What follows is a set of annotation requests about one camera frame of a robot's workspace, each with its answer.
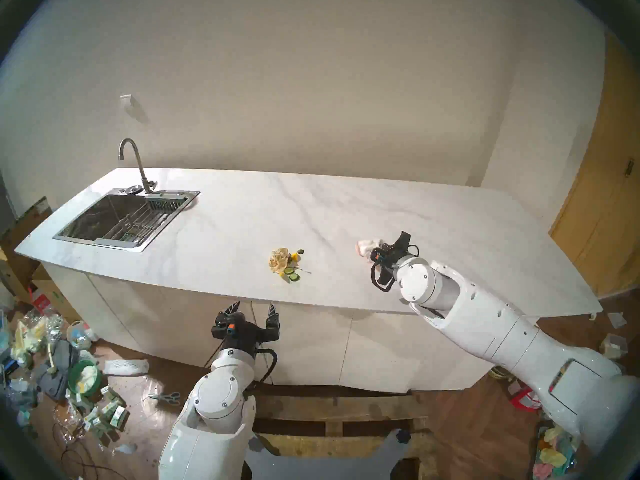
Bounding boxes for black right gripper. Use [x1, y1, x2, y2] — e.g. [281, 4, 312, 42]
[370, 231, 418, 285]

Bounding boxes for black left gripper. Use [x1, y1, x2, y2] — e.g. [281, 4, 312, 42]
[211, 299, 281, 354]

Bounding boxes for pink white cloth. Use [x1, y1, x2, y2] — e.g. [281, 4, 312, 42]
[356, 239, 387, 262]

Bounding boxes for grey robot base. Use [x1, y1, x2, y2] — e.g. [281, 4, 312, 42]
[245, 429, 413, 480]

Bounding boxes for crumpled tan paper napkin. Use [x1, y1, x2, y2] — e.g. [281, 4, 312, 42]
[269, 247, 291, 276]

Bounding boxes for white counter cabinet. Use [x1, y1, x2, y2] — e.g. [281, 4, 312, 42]
[42, 264, 511, 392]

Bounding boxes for wooden pallet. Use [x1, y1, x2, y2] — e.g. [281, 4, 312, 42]
[247, 389, 441, 480]

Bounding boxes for white foam net sleeve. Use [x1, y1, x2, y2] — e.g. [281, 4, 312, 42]
[103, 359, 150, 378]

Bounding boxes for grey slotted sink strainer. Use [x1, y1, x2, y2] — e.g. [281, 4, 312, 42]
[145, 193, 186, 212]

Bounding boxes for steel gooseneck faucet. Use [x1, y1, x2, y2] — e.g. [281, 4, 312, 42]
[118, 138, 158, 195]

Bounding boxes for white plastic jug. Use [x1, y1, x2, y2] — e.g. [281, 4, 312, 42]
[66, 320, 100, 351]

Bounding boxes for green white carton pile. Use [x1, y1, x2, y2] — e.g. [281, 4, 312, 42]
[82, 385, 129, 433]

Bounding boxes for green plastic bowl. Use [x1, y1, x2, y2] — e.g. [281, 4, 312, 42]
[67, 359, 104, 398]

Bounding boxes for stainless steel sink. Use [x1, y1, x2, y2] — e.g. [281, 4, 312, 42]
[52, 188, 201, 253]

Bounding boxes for grey fabric bag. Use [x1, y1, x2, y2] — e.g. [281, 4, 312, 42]
[37, 340, 79, 402]

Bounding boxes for red white packet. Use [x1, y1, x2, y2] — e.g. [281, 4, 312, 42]
[510, 388, 543, 411]

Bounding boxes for cardboard box red label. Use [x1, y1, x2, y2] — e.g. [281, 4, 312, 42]
[29, 278, 81, 325]

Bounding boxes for wooden door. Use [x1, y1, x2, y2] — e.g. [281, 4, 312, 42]
[549, 29, 640, 297]

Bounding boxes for yellow green plastic bag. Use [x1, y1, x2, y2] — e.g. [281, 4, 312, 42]
[12, 318, 50, 369]

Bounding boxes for clear plastic container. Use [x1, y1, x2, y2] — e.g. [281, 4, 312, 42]
[600, 333, 629, 359]

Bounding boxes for brown cardboard box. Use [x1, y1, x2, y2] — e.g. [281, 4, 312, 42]
[0, 196, 53, 257]

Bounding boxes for tray of pastel sponges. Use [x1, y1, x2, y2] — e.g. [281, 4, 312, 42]
[532, 423, 581, 480]

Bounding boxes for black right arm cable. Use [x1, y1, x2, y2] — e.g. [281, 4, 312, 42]
[370, 244, 422, 293]

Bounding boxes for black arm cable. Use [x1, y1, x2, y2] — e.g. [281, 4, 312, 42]
[370, 244, 422, 293]
[250, 348, 279, 386]

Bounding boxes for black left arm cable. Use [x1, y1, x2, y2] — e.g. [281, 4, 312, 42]
[250, 348, 279, 386]

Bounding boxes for wire dish rack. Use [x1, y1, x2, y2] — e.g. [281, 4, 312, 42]
[107, 211, 168, 245]

